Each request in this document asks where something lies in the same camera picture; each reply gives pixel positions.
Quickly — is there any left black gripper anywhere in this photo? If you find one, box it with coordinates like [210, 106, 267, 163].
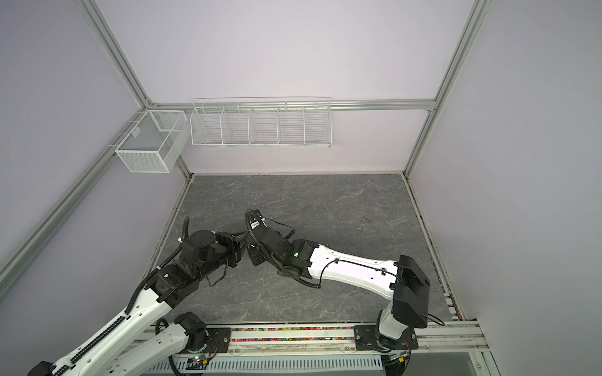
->
[196, 230, 249, 281]

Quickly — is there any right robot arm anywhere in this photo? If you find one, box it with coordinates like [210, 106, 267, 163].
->
[244, 209, 431, 353]

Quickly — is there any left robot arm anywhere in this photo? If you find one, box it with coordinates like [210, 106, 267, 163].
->
[28, 218, 246, 375]

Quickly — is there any white mesh box basket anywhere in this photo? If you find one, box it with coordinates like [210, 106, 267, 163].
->
[115, 110, 190, 173]

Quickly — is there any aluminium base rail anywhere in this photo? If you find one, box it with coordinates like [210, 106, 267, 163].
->
[93, 322, 490, 360]

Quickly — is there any white wire shelf basket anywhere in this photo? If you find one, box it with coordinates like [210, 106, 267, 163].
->
[190, 97, 332, 148]

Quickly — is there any white vented cable duct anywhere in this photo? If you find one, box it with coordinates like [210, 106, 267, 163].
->
[140, 356, 384, 375]

